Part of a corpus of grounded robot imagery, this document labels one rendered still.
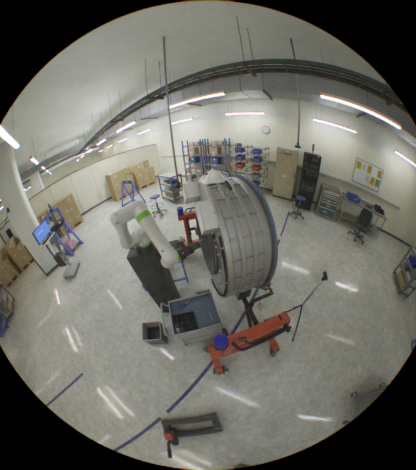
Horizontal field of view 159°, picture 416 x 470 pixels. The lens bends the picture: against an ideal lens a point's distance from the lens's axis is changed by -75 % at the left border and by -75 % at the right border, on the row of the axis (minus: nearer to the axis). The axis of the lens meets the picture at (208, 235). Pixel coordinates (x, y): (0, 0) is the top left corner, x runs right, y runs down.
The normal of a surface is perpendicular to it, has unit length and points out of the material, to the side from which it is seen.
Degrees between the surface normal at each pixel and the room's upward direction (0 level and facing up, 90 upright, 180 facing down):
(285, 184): 90
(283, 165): 90
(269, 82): 90
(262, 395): 0
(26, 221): 90
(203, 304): 0
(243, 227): 46
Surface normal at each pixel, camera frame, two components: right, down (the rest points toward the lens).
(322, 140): -0.57, 0.54
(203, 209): 0.14, -0.19
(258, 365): -0.07, -0.79
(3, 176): 0.82, 0.31
